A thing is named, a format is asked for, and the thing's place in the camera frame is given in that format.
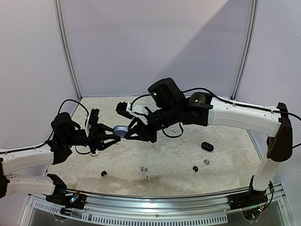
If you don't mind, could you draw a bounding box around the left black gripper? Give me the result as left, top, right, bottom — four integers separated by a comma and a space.
63, 123, 121, 154

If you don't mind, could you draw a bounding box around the blue earbud charging case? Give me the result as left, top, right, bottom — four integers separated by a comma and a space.
113, 125, 129, 138

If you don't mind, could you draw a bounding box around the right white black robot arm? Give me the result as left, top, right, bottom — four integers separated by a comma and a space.
124, 78, 293, 205

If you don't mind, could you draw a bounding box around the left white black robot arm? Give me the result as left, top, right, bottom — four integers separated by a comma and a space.
0, 112, 121, 204

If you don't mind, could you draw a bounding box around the black earbud charging case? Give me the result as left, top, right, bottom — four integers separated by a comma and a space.
201, 142, 214, 152

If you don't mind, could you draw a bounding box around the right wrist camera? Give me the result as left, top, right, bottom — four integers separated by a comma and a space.
116, 102, 150, 125

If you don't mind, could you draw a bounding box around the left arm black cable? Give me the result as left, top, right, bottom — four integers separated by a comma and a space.
0, 99, 92, 156

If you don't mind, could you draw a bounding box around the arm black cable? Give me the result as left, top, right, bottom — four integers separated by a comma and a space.
130, 88, 301, 149
0, 99, 92, 156

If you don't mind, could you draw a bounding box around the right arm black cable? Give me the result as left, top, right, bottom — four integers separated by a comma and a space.
130, 88, 301, 149

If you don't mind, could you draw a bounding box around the aluminium front rail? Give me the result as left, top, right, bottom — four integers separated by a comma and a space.
20, 183, 294, 226

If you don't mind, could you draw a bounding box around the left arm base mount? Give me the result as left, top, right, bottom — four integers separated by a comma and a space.
46, 188, 87, 210

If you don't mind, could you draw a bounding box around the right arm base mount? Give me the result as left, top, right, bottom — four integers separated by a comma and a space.
228, 186, 268, 210

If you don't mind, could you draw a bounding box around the left aluminium corner post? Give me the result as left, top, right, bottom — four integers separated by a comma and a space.
54, 0, 82, 100

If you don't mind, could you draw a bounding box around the aluminium corner post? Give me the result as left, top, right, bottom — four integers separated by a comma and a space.
230, 0, 259, 100
54, 0, 82, 100

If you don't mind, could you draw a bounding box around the right aluminium corner post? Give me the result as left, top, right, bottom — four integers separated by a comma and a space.
230, 0, 259, 100

